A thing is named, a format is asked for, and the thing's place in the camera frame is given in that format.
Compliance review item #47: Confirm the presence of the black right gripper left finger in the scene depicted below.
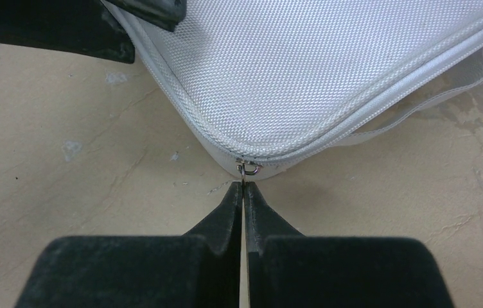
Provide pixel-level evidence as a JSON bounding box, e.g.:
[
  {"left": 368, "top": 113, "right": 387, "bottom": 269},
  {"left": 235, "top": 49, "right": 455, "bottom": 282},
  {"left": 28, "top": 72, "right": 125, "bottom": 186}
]
[{"left": 16, "top": 182, "right": 243, "bottom": 307}]

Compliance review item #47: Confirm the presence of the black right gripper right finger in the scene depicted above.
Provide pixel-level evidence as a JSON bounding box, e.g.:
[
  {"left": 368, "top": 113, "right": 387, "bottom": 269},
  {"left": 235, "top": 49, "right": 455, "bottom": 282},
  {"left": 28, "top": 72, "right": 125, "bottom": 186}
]
[{"left": 243, "top": 182, "right": 453, "bottom": 307}]

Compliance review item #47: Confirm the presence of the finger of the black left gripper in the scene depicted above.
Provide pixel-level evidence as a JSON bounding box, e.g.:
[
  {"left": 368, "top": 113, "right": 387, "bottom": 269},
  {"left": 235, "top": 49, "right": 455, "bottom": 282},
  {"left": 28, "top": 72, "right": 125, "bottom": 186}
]
[
  {"left": 109, "top": 0, "right": 187, "bottom": 32},
  {"left": 0, "top": 0, "right": 136, "bottom": 64}
]

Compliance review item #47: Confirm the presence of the grey medicine case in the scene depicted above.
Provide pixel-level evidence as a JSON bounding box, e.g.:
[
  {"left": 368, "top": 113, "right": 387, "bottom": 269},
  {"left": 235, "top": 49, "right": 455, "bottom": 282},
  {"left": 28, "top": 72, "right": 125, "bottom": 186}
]
[{"left": 107, "top": 1, "right": 483, "bottom": 179}]

